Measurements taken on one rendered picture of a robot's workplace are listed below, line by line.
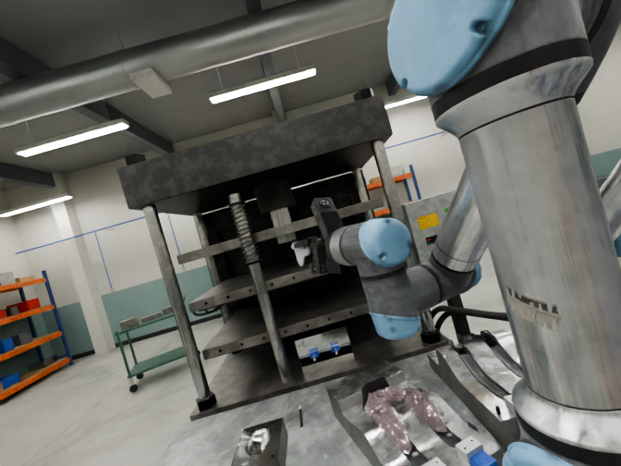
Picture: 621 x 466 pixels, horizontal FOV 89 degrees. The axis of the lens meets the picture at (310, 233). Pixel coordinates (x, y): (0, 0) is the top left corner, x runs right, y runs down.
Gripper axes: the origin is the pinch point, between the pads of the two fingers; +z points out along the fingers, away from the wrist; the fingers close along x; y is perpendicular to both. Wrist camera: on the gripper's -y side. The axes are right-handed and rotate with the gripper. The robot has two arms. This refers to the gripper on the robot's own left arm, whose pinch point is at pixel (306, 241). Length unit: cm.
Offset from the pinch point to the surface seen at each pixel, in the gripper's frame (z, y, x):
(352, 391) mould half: 25, 53, 18
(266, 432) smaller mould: 36, 61, -11
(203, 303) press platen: 96, 22, -22
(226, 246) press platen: 91, -5, -8
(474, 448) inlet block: -15, 54, 28
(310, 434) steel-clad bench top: 33, 66, 3
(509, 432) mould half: -15, 55, 40
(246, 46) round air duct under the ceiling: 255, -227, 65
